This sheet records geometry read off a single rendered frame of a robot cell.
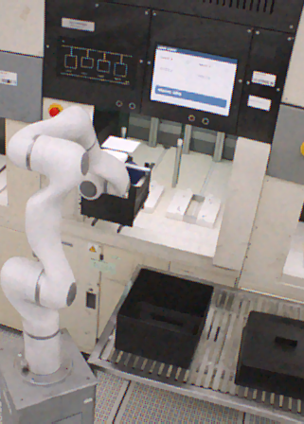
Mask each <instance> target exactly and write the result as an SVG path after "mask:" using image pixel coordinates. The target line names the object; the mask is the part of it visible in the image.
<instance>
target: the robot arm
mask: <svg viewBox="0 0 304 424"><path fill-rule="evenodd" d="M93 128H94V126H93V124H92V121H91V118H90V116H89V114H88V113H86V112H85V110H84V109H83V108H82V107H78V106H70V107H67V108H65V109H64V110H62V111H61V112H60V113H59V114H58V115H57V116H55V117H52V118H50V119H48V120H46V121H41V122H37V123H34V124H31V125H28V126H26V127H24V128H23V129H21V130H20V131H18V132H17V133H16V134H15V135H13V136H12V137H11V138H10V140H9V142H8V146H7V156H8V158H9V160H10V161H11V162H12V164H13V165H15V166H16V167H17V168H20V169H26V170H30V171H33V172H37V173H39V174H43V175H46V176H47V177H48V179H49V182H48V184H47V185H46V186H45V187H43V188H41V189H39V190H37V191H36V192H35V193H34V194H33V195H31V196H30V198H29V199H28V201H27V210H26V235H27V241H28V243H29V247H30V248H31V250H32V251H33V252H34V254H35V255H36V256H37V257H38V258H39V259H40V261H41V262H42V263H41V262H37V261H34V260H31V259H28V258H23V257H21V256H14V257H11V258H10V259H9V260H8V261H6V262H5V264H4V265H3V267H2V269H1V271H0V284H1V287H2V290H3V292H4V294H5V296H6V297H7V299H8V300H9V302H10V303H11V305H12V306H13V307H14V308H15V309H16V311H18V313H19V314H20V315H21V317H22V325H23V328H24V348H23V349H22V350H21V351H19V353H18V356H17V358H16V360H15V370H16V372H17V374H18V376H19V377H20V378H21V379H22V380H25V381H26V382H28V383H31V384H34V385H40V386H45V385H46V386H50V385H53V384H55V383H57V382H61V381H62V380H63V379H64V378H66V377H67V376H68V373H69V372H70V370H71V367H72V360H71V357H70V355H69V353H68V352H67V351H66V350H65V349H64V348H62V347H61V337H62V336H61V317H60V313H59V310H61V309H66V308H68V307H69V306H71V305H72V303H73V302H74V301H75V297H76V296H77V295H76V293H77V284H76V279H75V276H74V274H73V271H72V269H71V266H70V264H69V262H68V260H67V258H66V256H65V254H64V251H63V247H62V242H61V218H62V209H63V202H64V199H65V197H67V196H68V194H69V193H70V192H71V191H72V190H73V189H74V188H75V187H76V186H78V191H79V193H80V194H81V195H82V196H83V197H85V198H87V199H89V200H93V199H95V198H97V197H98V196H99V195H100V194H101V193H109V194H113V195H118V196H122V195H125V194H126V193H127V192H128V191H129V189H130V184H131V181H130V176H129V173H128V171H127V169H126V167H127V163H130V162H132V161H133V160H134V158H133V157H132V156H130V155H129V154H128V153H127V152H120V151H116V150H111V149H106V150H101V149H100V147H99V144H98V140H97V137H96V134H95V132H94V129H93Z"/></svg>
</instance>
